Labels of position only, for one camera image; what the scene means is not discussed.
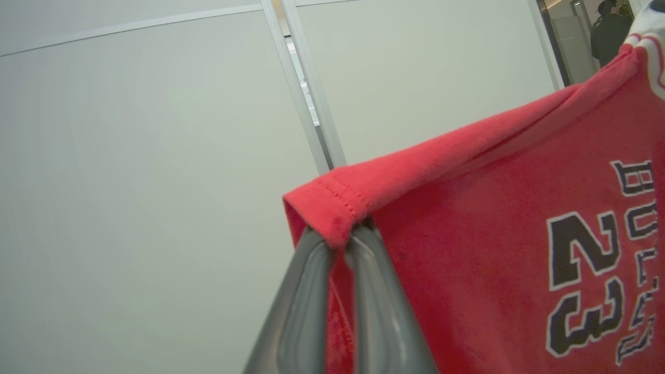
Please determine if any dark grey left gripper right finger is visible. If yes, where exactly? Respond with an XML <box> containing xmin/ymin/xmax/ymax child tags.
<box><xmin>344</xmin><ymin>221</ymin><xmax>440</xmax><ymax>374</ymax></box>

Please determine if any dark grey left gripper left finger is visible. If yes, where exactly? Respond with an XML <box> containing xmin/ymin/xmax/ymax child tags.
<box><xmin>243</xmin><ymin>226</ymin><xmax>333</xmax><ymax>374</ymax></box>

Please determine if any red basketball jersey white trim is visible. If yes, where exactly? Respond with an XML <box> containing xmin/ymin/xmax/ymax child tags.
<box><xmin>283</xmin><ymin>0</ymin><xmax>665</xmax><ymax>374</ymax></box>

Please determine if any person in dark clothes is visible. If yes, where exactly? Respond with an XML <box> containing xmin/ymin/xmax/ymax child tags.
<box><xmin>590</xmin><ymin>0</ymin><xmax>634</xmax><ymax>68</ymax></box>

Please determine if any grey partition post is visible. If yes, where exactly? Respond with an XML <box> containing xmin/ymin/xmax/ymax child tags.
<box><xmin>259</xmin><ymin>0</ymin><xmax>348</xmax><ymax>175</ymax></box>

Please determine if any grey door frame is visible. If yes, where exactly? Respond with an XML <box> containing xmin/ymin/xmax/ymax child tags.
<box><xmin>527</xmin><ymin>0</ymin><xmax>567</xmax><ymax>91</ymax></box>

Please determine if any grey horizontal partition rail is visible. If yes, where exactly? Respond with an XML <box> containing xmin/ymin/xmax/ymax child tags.
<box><xmin>0</xmin><ymin>4</ymin><xmax>263</xmax><ymax>57</ymax></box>

